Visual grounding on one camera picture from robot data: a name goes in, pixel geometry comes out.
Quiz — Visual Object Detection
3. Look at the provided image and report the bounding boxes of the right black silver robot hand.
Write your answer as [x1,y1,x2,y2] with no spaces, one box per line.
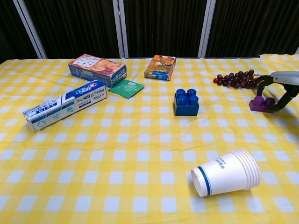
[255,70,299,113]

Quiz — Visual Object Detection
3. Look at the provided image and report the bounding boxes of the purple toy block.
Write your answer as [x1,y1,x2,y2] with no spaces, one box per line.
[249,95,278,114]

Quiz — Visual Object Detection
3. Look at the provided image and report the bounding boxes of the blue toy block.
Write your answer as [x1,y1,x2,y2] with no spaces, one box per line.
[173,88,200,117]

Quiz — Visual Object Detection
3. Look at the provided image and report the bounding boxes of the white paper cups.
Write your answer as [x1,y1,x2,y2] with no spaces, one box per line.
[191,149,261,198]

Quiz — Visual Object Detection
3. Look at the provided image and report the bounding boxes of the dark red grape bunch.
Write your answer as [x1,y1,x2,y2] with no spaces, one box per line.
[213,69,261,89]

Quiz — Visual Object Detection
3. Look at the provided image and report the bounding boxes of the orange blue snack box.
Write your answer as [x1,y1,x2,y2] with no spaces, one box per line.
[144,55,177,82]

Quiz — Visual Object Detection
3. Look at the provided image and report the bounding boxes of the green sachet packet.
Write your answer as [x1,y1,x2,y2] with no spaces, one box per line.
[109,78,145,99]

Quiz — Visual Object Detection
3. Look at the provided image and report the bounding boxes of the yellow white checkered tablecloth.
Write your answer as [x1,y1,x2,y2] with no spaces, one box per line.
[0,54,299,224]

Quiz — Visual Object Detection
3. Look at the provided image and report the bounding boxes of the orange cracker box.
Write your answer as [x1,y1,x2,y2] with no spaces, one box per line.
[67,54,128,88]

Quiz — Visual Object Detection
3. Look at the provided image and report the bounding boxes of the blue white toothpaste box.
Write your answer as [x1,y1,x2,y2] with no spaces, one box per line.
[22,80,108,132]

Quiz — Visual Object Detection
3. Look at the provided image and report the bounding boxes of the grey aluminium partition post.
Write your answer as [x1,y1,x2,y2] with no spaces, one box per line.
[13,0,47,59]
[112,0,129,58]
[197,0,217,58]

